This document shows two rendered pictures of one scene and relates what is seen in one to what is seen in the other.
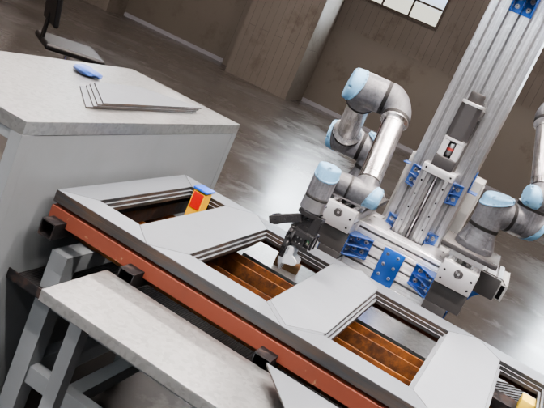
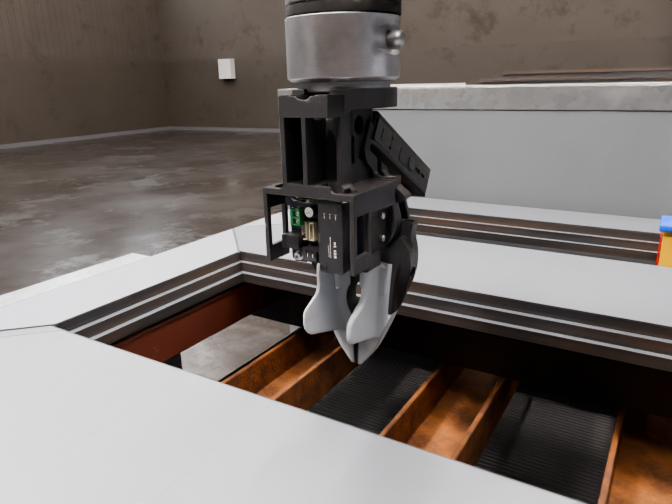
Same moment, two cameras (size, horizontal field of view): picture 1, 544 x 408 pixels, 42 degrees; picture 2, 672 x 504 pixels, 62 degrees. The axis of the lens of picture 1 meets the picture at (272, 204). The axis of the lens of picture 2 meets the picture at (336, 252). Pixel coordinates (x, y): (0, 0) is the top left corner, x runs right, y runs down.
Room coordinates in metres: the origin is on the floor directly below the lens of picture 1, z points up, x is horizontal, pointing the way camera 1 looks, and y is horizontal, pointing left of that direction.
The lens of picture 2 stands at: (2.17, -0.50, 1.06)
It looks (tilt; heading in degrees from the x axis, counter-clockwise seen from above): 17 degrees down; 103
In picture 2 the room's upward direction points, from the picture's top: 1 degrees counter-clockwise
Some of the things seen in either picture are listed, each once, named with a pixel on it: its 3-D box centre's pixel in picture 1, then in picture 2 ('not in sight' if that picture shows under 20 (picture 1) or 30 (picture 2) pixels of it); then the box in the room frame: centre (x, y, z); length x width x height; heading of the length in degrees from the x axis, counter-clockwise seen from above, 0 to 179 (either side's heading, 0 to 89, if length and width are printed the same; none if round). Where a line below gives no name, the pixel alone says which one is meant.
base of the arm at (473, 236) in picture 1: (478, 235); not in sight; (2.67, -0.77, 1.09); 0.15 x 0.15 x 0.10
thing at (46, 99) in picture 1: (91, 93); (631, 91); (2.49, 0.75, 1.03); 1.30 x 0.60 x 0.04; 162
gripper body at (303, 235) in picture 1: (304, 229); (340, 178); (2.09, -0.12, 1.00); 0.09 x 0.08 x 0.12; 71
